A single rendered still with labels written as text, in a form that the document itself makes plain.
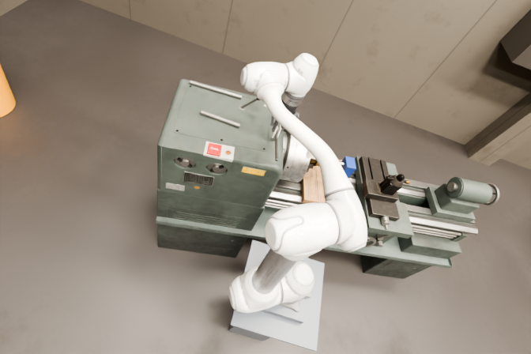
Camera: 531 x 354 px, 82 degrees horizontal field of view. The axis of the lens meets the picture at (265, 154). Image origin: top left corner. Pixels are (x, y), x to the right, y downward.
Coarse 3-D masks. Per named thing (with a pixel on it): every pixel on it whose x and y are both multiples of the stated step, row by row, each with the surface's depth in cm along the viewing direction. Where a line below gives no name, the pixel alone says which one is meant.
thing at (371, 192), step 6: (366, 180) 186; (366, 186) 184; (378, 186) 185; (366, 192) 183; (372, 192) 181; (396, 192) 187; (372, 198) 185; (378, 198) 184; (384, 198) 184; (390, 198) 184; (396, 198) 184
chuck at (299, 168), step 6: (300, 144) 160; (300, 150) 159; (306, 150) 160; (294, 156) 159; (300, 156) 159; (294, 162) 159; (300, 162) 160; (306, 162) 160; (294, 168) 161; (300, 168) 161; (306, 168) 161; (288, 174) 163; (294, 174) 163; (300, 174) 163; (288, 180) 171; (300, 180) 168
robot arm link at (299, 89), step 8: (304, 56) 111; (312, 56) 112; (288, 64) 113; (296, 64) 111; (304, 64) 109; (312, 64) 110; (288, 72) 111; (296, 72) 111; (304, 72) 110; (312, 72) 111; (288, 80) 111; (296, 80) 112; (304, 80) 112; (312, 80) 114; (288, 88) 114; (296, 88) 115; (304, 88) 116; (296, 96) 120
